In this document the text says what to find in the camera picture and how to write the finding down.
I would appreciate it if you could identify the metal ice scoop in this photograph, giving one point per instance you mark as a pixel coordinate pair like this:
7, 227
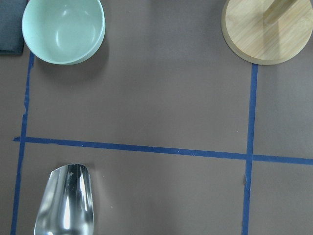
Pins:
67, 204

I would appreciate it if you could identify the grey folded cloth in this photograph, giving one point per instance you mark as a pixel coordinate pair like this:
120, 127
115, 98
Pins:
11, 38

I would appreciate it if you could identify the round wooden stand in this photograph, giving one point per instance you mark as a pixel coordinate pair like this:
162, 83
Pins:
267, 32

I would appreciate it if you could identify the mint green bowl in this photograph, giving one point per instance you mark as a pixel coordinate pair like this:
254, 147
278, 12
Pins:
63, 32

